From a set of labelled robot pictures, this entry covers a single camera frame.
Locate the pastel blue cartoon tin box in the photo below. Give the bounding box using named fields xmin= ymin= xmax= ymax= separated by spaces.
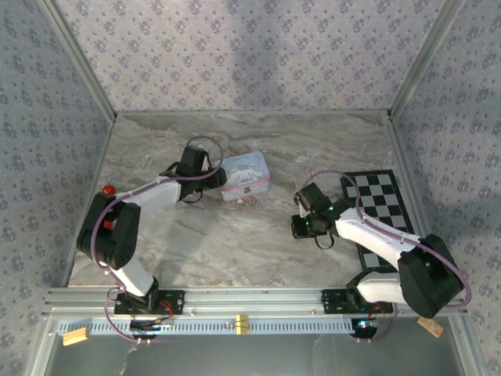
xmin=213 ymin=150 xmax=272 ymax=203

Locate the black and grey chessboard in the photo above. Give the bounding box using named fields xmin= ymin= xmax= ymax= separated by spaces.
xmin=338 ymin=168 xmax=416 ymax=272

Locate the light wooden block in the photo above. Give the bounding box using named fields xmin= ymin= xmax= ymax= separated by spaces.
xmin=62 ymin=327 xmax=91 ymax=347

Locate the thin black right gripper cable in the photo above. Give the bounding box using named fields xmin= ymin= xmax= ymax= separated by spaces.
xmin=314 ymin=233 xmax=337 ymax=251

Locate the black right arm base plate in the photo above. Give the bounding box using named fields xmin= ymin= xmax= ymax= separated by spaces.
xmin=321 ymin=288 xmax=394 ymax=316

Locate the aluminium mounting rail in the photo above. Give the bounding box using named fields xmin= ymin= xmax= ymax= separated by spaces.
xmin=42 ymin=285 xmax=469 ymax=316

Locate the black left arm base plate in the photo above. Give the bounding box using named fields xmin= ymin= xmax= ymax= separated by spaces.
xmin=114 ymin=289 xmax=186 ymax=316

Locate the blue-grey slotted cable duct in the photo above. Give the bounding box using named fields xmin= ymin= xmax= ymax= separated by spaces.
xmin=57 ymin=316 xmax=358 ymax=336

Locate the aluminium frame post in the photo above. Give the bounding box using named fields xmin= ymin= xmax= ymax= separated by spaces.
xmin=38 ymin=0 xmax=119 ymax=123
xmin=386 ymin=0 xmax=467 ymax=121

